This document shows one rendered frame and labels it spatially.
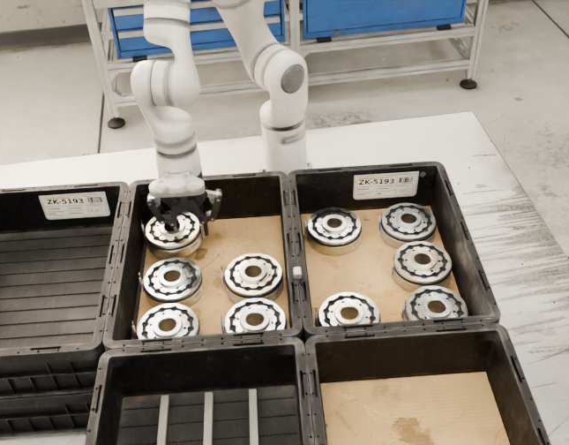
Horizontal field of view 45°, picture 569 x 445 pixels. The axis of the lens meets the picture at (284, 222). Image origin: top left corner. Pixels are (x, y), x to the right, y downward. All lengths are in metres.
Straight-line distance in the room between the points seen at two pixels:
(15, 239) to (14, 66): 2.52
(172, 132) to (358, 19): 2.06
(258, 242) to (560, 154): 1.97
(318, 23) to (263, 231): 1.84
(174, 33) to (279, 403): 0.58
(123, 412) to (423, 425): 0.45
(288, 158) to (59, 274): 0.51
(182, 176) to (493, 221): 0.75
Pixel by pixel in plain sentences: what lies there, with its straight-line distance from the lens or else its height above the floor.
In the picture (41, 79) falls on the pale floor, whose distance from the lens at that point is 3.72.
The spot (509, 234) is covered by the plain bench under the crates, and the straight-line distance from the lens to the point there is 1.57.
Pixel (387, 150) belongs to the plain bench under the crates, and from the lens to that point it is 1.76.
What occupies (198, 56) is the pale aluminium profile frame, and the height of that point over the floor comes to 0.30.
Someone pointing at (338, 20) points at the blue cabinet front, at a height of 0.39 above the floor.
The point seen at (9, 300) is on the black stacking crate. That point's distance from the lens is 1.33.
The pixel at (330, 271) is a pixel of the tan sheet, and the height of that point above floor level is 0.83.
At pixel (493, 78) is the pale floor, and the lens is 3.52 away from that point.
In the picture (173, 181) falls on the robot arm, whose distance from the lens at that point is 1.14.
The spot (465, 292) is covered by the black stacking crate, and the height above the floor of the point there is 0.85.
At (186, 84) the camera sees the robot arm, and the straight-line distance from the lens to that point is 1.07.
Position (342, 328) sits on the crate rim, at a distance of 1.04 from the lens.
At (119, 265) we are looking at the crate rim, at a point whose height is 0.93.
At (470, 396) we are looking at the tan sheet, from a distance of 1.11.
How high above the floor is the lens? 1.74
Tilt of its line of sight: 42 degrees down
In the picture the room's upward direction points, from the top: 3 degrees counter-clockwise
